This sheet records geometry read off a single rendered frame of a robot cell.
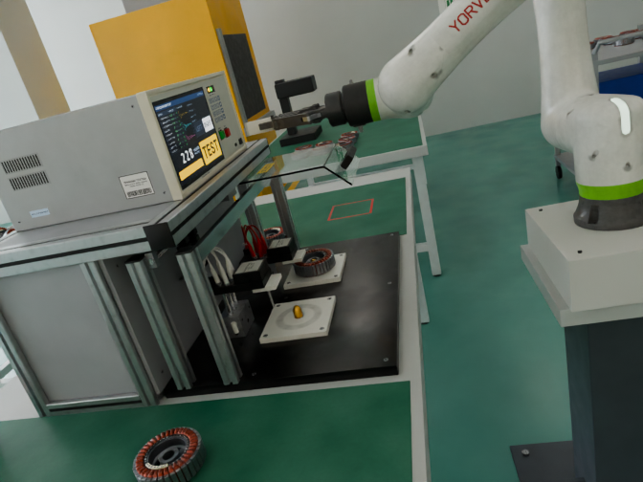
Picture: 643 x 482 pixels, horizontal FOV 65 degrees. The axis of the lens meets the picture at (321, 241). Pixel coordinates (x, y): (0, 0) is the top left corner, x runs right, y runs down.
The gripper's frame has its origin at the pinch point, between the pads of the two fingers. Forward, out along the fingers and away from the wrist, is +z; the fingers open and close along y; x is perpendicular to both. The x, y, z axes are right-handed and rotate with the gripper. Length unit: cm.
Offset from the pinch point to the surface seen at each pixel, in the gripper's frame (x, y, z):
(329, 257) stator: -36.6, 1.8, -7.8
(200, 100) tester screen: 8.9, -6.2, 9.9
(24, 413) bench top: -44, -41, 56
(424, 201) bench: -72, 140, -32
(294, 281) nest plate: -40.0, -2.3, 1.9
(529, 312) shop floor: -118, 93, -70
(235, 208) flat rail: -14.8, -13.8, 6.4
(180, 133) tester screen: 4.5, -20.9, 9.8
